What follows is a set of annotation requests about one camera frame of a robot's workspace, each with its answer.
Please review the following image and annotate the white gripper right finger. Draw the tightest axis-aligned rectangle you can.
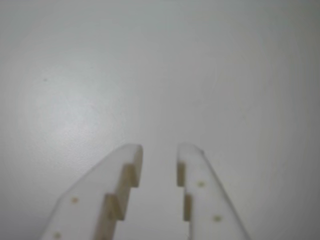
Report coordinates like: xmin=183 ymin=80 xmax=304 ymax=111
xmin=176 ymin=142 xmax=251 ymax=240

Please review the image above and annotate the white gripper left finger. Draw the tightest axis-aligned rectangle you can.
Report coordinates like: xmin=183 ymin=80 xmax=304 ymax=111
xmin=39 ymin=143 xmax=144 ymax=240

